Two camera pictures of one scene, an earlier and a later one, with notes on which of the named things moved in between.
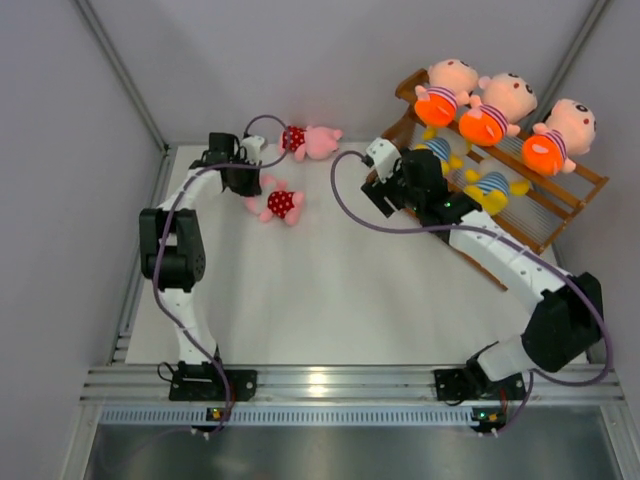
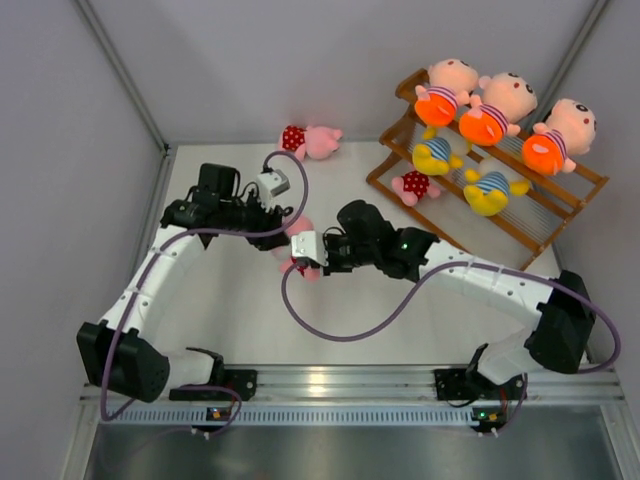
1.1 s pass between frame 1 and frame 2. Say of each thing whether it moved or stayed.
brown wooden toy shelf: stayed
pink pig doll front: moved
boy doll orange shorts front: stayed
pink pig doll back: stayed
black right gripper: moved
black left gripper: moved
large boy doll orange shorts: stayed
